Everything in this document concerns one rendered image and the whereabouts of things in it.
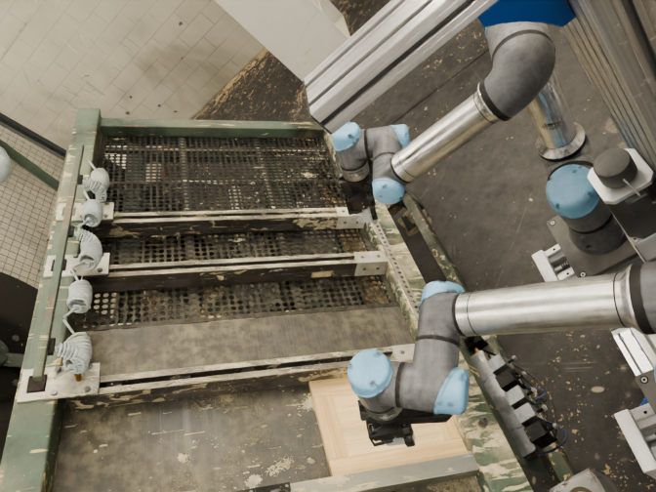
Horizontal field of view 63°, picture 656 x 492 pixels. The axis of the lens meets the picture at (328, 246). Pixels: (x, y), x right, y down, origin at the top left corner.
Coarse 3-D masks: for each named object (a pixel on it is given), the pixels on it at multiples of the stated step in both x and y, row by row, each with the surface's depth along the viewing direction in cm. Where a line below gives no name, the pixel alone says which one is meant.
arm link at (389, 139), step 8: (376, 128) 135; (384, 128) 134; (392, 128) 133; (400, 128) 132; (368, 136) 134; (376, 136) 133; (384, 136) 132; (392, 136) 132; (400, 136) 132; (408, 136) 133; (368, 144) 134; (376, 144) 132; (384, 144) 131; (392, 144) 130; (400, 144) 132; (368, 152) 135; (376, 152) 131
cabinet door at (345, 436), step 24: (312, 384) 163; (336, 384) 165; (336, 408) 158; (336, 432) 152; (360, 432) 154; (432, 432) 157; (456, 432) 158; (336, 456) 147; (360, 456) 148; (384, 456) 149; (408, 456) 150; (432, 456) 151
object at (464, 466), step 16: (416, 464) 146; (432, 464) 147; (448, 464) 148; (464, 464) 148; (320, 480) 139; (336, 480) 139; (352, 480) 140; (368, 480) 141; (384, 480) 141; (400, 480) 142; (416, 480) 143; (432, 480) 145; (448, 480) 148
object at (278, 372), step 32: (64, 352) 137; (352, 352) 168; (384, 352) 170; (64, 384) 141; (96, 384) 143; (128, 384) 150; (160, 384) 150; (192, 384) 151; (224, 384) 155; (256, 384) 158; (288, 384) 162
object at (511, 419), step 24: (480, 336) 186; (480, 360) 181; (504, 360) 173; (480, 384) 174; (504, 384) 169; (504, 408) 168; (528, 408) 161; (504, 432) 160; (528, 432) 157; (552, 432) 160; (528, 456) 158
